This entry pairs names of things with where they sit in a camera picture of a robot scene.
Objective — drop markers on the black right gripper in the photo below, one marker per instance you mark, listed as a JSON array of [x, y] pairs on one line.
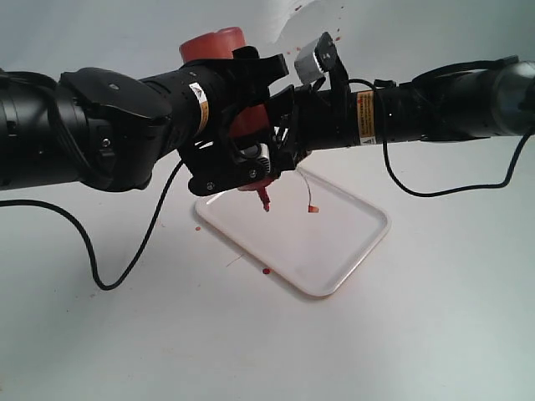
[[321, 119]]

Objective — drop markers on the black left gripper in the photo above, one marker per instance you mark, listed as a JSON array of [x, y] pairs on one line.
[[211, 121]]

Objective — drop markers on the red squeeze sauce bottle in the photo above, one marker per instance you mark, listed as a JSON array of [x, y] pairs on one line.
[[219, 45]]

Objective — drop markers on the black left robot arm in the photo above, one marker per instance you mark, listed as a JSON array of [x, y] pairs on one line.
[[107, 130]]

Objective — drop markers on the white paper backdrop sheet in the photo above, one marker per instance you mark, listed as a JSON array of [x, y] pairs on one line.
[[376, 39]]

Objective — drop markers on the white rectangular plastic tray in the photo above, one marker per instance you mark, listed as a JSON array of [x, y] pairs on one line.
[[314, 235]]

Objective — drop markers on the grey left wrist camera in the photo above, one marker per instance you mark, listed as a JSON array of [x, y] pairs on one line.
[[259, 153]]

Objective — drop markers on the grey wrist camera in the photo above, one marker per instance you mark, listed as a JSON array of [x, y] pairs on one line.
[[319, 60], [259, 153]]

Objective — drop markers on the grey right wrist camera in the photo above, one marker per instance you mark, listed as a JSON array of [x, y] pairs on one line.
[[319, 60]]

